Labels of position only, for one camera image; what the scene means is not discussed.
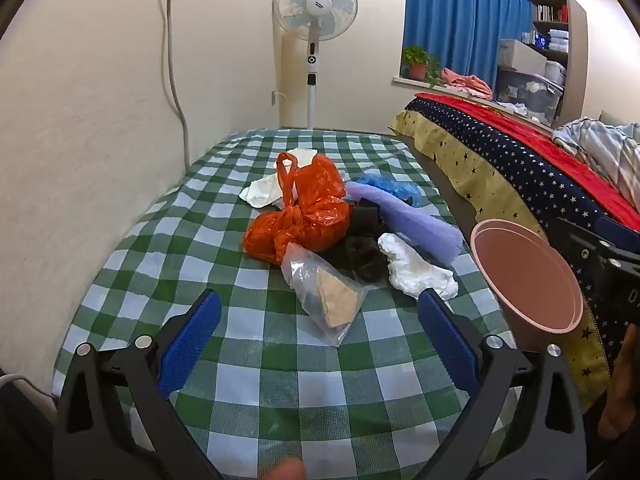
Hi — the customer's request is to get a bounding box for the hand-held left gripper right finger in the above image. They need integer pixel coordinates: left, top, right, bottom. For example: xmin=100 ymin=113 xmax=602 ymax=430
xmin=416 ymin=289 xmax=588 ymax=480

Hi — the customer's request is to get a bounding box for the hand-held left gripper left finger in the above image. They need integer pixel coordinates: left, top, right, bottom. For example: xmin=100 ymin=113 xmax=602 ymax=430
xmin=52 ymin=288 xmax=226 ymax=480

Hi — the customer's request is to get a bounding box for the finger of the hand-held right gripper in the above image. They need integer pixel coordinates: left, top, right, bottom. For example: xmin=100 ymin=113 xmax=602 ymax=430
xmin=554 ymin=216 xmax=621 ymax=291
xmin=597 ymin=216 xmax=640 ymax=248

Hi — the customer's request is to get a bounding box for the pink plastic bin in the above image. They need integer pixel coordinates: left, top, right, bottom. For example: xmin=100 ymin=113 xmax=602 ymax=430
xmin=470 ymin=219 xmax=584 ymax=351

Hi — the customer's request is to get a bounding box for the clear plastic bag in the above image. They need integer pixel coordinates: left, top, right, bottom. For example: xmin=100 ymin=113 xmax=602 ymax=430
xmin=280 ymin=242 xmax=381 ymax=347

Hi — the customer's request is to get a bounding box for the blue plastic bag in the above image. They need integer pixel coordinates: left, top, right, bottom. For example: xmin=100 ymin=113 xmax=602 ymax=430
xmin=357 ymin=173 xmax=426 ymax=208

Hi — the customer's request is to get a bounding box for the cream paper bag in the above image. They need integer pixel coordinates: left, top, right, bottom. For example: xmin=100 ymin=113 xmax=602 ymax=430
xmin=239 ymin=147 xmax=318 ymax=210

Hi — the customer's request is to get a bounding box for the person's right hand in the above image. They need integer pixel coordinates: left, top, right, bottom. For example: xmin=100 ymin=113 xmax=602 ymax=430
xmin=599 ymin=324 xmax=640 ymax=438

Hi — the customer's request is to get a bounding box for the person's left hand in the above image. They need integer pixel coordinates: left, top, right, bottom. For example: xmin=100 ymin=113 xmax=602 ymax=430
xmin=262 ymin=459 xmax=306 ymax=480

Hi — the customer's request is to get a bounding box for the white crumpled wrapping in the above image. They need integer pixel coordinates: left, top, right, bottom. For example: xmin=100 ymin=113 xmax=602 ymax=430
xmin=377 ymin=232 xmax=459 ymax=301

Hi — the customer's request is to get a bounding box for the striped duvet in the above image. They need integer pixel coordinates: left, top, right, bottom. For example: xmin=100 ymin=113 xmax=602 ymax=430
xmin=551 ymin=117 xmax=640 ymax=211

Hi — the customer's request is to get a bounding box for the green checked tablecloth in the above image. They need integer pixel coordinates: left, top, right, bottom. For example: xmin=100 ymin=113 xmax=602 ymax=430
xmin=52 ymin=127 xmax=518 ymax=480

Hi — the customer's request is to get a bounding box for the star printed bed sheet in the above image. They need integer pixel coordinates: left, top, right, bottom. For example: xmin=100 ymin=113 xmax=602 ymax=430
xmin=390 ymin=97 xmax=640 ymax=396

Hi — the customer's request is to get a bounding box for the black crumpled bag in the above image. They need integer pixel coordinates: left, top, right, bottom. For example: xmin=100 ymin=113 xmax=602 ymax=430
xmin=320 ymin=232 xmax=396 ymax=283

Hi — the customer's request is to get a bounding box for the purple foam sheet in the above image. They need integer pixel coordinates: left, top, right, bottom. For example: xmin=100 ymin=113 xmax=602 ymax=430
xmin=345 ymin=181 xmax=463 ymax=266

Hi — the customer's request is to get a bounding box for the red blanket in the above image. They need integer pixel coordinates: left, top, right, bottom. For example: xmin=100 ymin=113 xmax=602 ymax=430
xmin=415 ymin=91 xmax=640 ymax=233

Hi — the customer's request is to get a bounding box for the clear storage box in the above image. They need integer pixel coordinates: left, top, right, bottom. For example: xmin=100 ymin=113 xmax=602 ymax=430
xmin=495 ymin=67 xmax=563 ymax=126

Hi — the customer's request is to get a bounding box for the orange plastic bag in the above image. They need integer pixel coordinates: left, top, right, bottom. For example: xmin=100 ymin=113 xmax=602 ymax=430
xmin=243 ymin=152 xmax=351 ymax=265

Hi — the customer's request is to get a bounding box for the pink cloth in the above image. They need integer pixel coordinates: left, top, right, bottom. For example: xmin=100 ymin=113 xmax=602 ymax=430
xmin=440 ymin=67 xmax=493 ymax=98

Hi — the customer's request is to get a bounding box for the white cardboard box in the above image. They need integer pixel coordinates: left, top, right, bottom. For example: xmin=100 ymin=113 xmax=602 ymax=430
xmin=498 ymin=38 xmax=548 ymax=77

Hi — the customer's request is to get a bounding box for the wooden shelf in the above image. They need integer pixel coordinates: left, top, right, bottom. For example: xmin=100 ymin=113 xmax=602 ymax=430
xmin=530 ymin=0 xmax=571 ymax=68

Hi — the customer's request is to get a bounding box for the white window sill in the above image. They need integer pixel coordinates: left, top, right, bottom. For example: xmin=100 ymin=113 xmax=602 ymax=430
xmin=391 ymin=76 xmax=451 ymax=92

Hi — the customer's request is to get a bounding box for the potted green plant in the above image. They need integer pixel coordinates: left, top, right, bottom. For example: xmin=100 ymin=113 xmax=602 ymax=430
xmin=401 ymin=45 xmax=442 ymax=86

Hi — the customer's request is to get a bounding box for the blue curtain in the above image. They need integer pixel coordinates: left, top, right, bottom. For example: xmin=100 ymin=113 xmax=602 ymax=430
xmin=404 ymin=0 xmax=535 ymax=92

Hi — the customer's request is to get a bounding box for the white standing fan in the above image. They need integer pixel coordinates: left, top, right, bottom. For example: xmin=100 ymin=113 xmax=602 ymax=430
xmin=272 ymin=0 xmax=359 ymax=131

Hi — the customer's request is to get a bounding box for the white cable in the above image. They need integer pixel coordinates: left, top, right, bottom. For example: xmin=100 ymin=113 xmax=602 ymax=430
xmin=0 ymin=372 xmax=58 ymax=401

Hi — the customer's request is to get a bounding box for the grey wall cable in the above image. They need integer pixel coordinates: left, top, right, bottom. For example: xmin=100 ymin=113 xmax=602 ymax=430
xmin=159 ymin=0 xmax=191 ymax=171

